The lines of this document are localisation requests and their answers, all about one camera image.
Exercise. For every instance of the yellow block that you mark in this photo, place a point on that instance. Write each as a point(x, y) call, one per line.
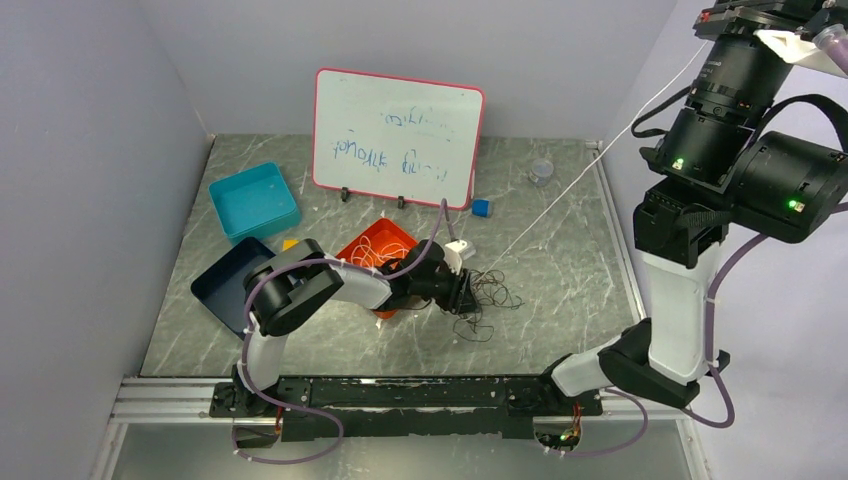
point(289, 243)

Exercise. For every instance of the teal plastic bin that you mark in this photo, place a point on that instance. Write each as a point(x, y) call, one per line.
point(255, 202)

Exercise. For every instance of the blue cube block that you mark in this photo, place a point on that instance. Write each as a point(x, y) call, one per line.
point(482, 208)

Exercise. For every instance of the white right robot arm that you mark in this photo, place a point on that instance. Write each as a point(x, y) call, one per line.
point(719, 165)

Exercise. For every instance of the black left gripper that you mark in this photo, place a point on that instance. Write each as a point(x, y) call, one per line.
point(460, 299)

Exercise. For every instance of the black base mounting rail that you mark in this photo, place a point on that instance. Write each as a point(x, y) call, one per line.
point(312, 407)

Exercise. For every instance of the red framed whiteboard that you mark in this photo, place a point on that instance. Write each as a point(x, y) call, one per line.
point(396, 138)

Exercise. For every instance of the clear plastic cup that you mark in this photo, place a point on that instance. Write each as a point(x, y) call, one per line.
point(540, 172)

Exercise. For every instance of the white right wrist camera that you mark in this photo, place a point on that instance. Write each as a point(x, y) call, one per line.
point(794, 51)

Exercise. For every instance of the navy blue tray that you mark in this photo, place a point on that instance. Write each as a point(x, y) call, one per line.
point(220, 287)

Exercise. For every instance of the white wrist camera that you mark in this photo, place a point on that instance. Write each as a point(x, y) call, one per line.
point(456, 252)
point(794, 51)

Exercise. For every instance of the orange plastic bin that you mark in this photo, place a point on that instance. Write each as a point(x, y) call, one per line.
point(382, 241)

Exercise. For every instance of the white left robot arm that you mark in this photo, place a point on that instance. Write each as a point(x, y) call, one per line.
point(283, 293)

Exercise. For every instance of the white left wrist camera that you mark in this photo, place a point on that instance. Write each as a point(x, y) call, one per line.
point(456, 252)

